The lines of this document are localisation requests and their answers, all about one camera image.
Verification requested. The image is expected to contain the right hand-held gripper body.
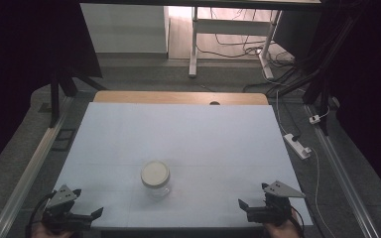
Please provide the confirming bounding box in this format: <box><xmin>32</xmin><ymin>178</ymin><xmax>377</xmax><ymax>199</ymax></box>
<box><xmin>246</xmin><ymin>180</ymin><xmax>307</xmax><ymax>228</ymax></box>

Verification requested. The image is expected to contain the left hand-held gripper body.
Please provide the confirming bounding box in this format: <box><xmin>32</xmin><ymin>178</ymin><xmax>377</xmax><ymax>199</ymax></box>
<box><xmin>41</xmin><ymin>183</ymin><xmax>92</xmax><ymax>234</ymax></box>

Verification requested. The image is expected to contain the clear glass jar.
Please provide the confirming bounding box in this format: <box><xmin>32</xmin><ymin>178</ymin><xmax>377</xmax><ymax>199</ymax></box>
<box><xmin>142</xmin><ymin>172</ymin><xmax>173</xmax><ymax>200</ymax></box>

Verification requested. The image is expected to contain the cream round jar lid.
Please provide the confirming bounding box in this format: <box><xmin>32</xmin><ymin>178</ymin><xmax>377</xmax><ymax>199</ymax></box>
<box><xmin>140</xmin><ymin>160</ymin><xmax>171</xmax><ymax>189</ymax></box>

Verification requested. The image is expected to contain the person's left hand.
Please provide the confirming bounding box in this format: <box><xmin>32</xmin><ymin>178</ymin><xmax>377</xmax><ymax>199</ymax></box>
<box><xmin>31</xmin><ymin>221</ymin><xmax>75</xmax><ymax>238</ymax></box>

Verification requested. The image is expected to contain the person's right hand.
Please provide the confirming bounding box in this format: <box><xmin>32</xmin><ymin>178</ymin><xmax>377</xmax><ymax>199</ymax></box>
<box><xmin>264</xmin><ymin>209</ymin><xmax>304</xmax><ymax>238</ymax></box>

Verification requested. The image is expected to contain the white power strip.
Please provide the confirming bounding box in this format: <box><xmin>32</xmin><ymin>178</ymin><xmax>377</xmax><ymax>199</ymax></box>
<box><xmin>283</xmin><ymin>133</ymin><xmax>313</xmax><ymax>161</ymax></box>

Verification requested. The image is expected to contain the pale blue table mat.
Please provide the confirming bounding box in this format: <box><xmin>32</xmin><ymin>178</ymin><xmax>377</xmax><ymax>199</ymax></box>
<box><xmin>53</xmin><ymin>101</ymin><xmax>314</xmax><ymax>230</ymax></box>

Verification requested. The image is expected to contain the black metal stand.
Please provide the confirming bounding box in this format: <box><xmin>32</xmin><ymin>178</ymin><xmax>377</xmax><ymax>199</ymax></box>
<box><xmin>48</xmin><ymin>67</ymin><xmax>108</xmax><ymax>129</ymax></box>
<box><xmin>267</xmin><ymin>9</ymin><xmax>365</xmax><ymax>137</ymax></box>

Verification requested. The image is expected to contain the wooden table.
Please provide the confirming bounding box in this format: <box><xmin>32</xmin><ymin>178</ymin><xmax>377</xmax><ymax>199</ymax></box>
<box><xmin>92</xmin><ymin>90</ymin><xmax>270</xmax><ymax>106</ymax></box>

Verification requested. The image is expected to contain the white cabinet panel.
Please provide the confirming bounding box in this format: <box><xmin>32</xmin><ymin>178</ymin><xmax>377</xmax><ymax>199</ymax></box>
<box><xmin>79</xmin><ymin>3</ymin><xmax>170</xmax><ymax>55</ymax></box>

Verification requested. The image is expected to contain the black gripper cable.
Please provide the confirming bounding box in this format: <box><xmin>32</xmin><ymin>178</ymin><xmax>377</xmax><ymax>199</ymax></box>
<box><xmin>289</xmin><ymin>204</ymin><xmax>308</xmax><ymax>238</ymax></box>
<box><xmin>25</xmin><ymin>190</ymin><xmax>57</xmax><ymax>238</ymax></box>

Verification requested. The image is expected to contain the aluminium floor rail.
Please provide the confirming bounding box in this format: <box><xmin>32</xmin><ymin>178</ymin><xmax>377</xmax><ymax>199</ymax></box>
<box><xmin>0</xmin><ymin>96</ymin><xmax>74</xmax><ymax>238</ymax></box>
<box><xmin>304</xmin><ymin>104</ymin><xmax>381</xmax><ymax>238</ymax></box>

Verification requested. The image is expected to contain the white power cable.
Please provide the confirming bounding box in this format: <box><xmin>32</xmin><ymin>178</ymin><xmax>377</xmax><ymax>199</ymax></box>
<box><xmin>309</xmin><ymin>147</ymin><xmax>337</xmax><ymax>238</ymax></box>

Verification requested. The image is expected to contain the black rectangular floor frame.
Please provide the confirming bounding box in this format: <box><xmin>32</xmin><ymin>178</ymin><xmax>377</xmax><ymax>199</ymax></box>
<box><xmin>51</xmin><ymin>128</ymin><xmax>77</xmax><ymax>153</ymax></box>

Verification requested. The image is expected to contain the tangle of dark floor cables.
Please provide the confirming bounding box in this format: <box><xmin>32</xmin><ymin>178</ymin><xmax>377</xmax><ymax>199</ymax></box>
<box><xmin>196</xmin><ymin>8</ymin><xmax>307</xmax><ymax>95</ymax></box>

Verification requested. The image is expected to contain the white desk frame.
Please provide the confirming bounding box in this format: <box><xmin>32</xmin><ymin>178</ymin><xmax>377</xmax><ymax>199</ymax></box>
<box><xmin>188</xmin><ymin>6</ymin><xmax>283</xmax><ymax>80</ymax></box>

